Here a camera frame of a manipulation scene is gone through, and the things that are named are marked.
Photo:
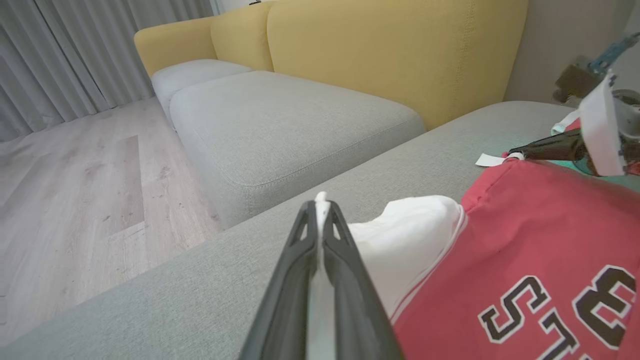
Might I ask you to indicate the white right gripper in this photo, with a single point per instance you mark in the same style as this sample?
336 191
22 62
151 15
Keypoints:
602 130

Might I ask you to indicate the yellow sofa armrest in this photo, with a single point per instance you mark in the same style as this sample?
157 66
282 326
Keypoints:
170 45

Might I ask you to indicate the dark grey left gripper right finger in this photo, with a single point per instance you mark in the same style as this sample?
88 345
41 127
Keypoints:
355 315

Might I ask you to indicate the red Bulls 23 jersey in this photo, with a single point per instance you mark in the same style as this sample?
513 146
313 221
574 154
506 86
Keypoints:
525 225

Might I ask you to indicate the small grey sofa seat cushion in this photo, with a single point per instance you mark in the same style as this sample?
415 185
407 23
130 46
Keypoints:
190 75

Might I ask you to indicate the red shorts with white waistband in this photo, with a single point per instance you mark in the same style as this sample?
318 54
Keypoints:
565 122

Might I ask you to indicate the long grey sofa seat cushion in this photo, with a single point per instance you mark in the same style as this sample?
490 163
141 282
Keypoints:
150 310

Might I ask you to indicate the narrow yellow sofa back cushion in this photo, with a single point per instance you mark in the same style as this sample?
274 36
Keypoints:
240 35

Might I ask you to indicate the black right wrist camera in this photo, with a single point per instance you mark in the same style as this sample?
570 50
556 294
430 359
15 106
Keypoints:
575 80

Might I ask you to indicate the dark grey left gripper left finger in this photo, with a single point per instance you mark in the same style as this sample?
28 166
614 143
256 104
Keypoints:
287 310

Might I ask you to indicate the grey pleated curtain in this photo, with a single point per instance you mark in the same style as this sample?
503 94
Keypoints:
75 50

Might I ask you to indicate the wide grey sofa seat cushion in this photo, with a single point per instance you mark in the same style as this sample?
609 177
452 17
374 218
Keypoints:
280 125

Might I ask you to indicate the wide yellow sofa back cushion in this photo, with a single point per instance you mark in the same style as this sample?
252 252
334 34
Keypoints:
390 50

